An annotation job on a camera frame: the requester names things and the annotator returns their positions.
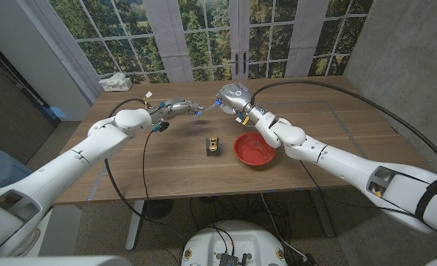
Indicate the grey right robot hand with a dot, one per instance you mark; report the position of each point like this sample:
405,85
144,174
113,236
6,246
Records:
235,96

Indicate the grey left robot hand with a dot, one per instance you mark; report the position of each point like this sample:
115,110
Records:
178,107

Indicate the clear plastic pipette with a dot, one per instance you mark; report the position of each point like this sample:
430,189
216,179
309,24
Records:
208,108

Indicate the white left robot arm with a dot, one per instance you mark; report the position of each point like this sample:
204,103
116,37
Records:
74,159

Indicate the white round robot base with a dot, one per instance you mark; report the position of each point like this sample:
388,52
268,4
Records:
237,240

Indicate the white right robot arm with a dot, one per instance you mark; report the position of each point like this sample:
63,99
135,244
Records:
336,159

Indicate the yellow toy car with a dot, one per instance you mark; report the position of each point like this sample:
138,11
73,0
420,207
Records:
213,143

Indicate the red plate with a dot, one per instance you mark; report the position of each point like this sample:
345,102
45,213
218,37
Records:
254,149

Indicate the black block stand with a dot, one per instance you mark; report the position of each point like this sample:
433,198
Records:
213,153

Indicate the white tissue box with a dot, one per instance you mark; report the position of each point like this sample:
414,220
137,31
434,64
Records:
117,85

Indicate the printed window backdrop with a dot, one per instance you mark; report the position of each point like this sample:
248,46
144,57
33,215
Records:
203,37

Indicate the black round floor fan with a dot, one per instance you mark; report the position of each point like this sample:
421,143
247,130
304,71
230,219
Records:
158,208

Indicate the white table leg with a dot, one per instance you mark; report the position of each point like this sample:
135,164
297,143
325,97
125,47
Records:
134,229

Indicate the grey table leg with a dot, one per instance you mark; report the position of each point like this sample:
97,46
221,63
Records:
323,214

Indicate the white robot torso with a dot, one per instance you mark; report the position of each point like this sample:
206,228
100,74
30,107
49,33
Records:
56,261

